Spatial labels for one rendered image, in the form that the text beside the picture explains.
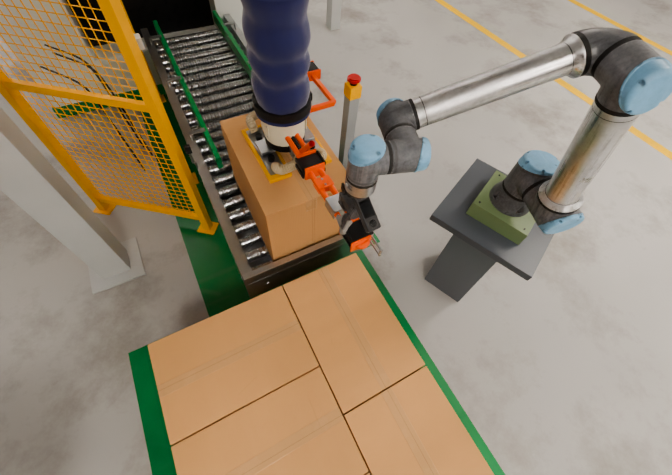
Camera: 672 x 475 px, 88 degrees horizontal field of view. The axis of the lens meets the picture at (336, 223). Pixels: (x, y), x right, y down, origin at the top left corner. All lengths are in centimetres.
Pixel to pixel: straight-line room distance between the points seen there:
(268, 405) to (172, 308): 104
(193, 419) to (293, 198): 91
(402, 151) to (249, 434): 115
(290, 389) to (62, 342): 145
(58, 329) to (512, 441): 254
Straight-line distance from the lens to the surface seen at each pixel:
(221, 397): 156
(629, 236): 339
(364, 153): 88
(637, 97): 112
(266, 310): 162
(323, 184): 126
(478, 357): 232
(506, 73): 110
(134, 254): 259
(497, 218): 171
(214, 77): 287
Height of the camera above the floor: 205
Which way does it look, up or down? 56 degrees down
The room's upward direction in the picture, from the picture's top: 6 degrees clockwise
